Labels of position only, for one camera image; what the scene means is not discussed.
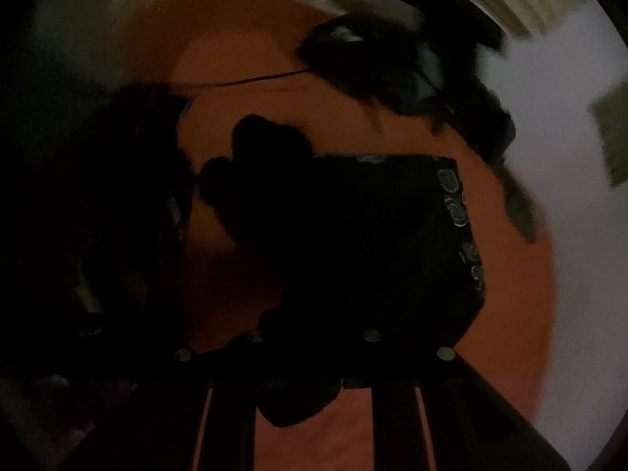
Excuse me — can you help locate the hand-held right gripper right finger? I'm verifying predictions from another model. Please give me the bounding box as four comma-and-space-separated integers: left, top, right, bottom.
342, 330, 571, 471

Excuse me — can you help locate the barred window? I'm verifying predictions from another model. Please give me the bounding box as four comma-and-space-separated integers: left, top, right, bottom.
591, 81, 628, 188

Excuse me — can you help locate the floral patterned clothing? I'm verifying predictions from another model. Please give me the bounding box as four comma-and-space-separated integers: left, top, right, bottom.
29, 83, 194, 369

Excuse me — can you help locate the orange bed blanket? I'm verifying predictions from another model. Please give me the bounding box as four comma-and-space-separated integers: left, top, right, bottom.
118, 0, 560, 471

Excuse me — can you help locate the black paisley garment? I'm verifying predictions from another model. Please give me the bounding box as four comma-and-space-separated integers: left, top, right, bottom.
196, 113, 487, 429

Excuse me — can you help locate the black cable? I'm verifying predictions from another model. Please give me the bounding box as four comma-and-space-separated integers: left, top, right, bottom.
169, 69, 307, 90

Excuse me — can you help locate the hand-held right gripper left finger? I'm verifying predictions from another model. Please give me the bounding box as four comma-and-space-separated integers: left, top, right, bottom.
56, 330, 270, 471

